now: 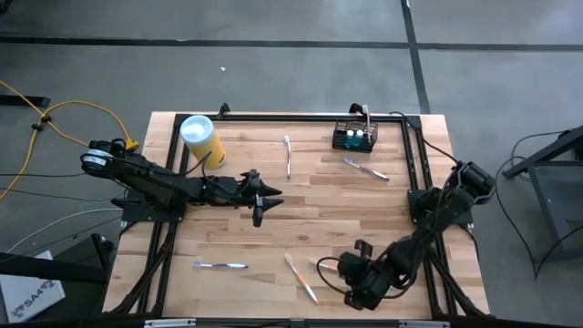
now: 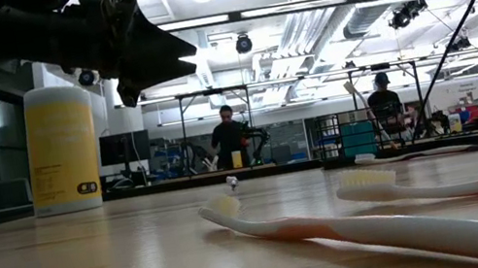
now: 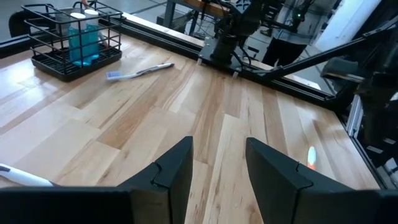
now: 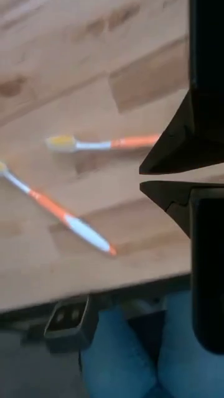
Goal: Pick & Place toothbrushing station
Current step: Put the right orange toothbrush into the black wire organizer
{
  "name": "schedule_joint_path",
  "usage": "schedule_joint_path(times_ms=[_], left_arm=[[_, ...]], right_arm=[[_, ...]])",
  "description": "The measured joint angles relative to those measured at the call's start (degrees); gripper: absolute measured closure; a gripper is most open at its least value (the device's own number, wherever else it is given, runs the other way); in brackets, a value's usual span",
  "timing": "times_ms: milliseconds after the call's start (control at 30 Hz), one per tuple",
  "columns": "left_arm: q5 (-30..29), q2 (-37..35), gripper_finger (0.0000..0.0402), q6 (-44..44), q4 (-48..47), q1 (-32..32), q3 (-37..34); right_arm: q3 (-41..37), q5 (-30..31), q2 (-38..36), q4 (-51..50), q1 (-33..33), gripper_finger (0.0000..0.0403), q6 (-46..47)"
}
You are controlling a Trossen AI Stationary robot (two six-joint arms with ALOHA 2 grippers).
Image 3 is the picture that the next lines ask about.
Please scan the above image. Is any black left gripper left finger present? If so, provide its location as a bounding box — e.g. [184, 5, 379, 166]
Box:
[119, 136, 194, 224]

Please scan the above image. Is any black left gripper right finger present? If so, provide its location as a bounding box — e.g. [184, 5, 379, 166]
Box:
[245, 138, 352, 224]

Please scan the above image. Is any white grey toothbrush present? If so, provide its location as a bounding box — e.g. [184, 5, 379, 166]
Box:
[0, 163, 54, 187]

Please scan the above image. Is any small blue mouthwash bottle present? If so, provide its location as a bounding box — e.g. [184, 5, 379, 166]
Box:
[68, 12, 86, 67]
[83, 9, 100, 65]

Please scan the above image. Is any person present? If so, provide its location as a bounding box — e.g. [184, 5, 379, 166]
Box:
[262, 0, 341, 68]

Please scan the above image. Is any wooden background table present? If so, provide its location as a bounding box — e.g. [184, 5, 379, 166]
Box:
[157, 0, 240, 37]

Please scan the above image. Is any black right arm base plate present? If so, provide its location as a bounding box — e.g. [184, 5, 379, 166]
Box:
[198, 36, 251, 78]

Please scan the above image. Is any black wire basket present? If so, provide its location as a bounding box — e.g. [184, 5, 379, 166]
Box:
[21, 1, 124, 82]

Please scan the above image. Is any black frame clamp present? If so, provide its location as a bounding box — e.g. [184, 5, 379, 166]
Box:
[8, 10, 34, 39]

